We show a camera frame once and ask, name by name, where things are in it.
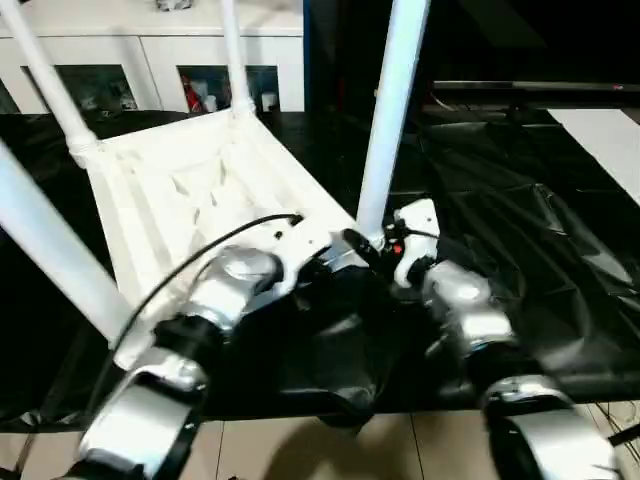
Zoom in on white plastic table top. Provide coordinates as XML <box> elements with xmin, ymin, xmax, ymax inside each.
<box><xmin>74</xmin><ymin>107</ymin><xmax>374</xmax><ymax>372</ymax></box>

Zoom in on black glossy mat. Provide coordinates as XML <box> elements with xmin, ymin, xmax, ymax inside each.
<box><xmin>0</xmin><ymin>107</ymin><xmax>640</xmax><ymax>432</ymax></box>

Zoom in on red bottle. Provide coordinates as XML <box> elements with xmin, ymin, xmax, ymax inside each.
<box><xmin>184</xmin><ymin>77</ymin><xmax>202</xmax><ymax>113</ymax></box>

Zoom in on flat white board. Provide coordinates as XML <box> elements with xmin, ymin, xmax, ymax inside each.
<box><xmin>547</xmin><ymin>107</ymin><xmax>640</xmax><ymax>206</ymax></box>

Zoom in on white glass-door cabinet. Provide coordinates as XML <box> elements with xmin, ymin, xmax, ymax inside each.
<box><xmin>0</xmin><ymin>0</ymin><xmax>306</xmax><ymax>116</ymax></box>

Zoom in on black metal stand bar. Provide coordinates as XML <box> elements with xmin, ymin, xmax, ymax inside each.
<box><xmin>607</xmin><ymin>426</ymin><xmax>640</xmax><ymax>450</ymax></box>

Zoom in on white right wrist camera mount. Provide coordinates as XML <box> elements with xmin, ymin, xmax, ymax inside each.
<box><xmin>392</xmin><ymin>198</ymin><xmax>442</xmax><ymax>290</ymax></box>

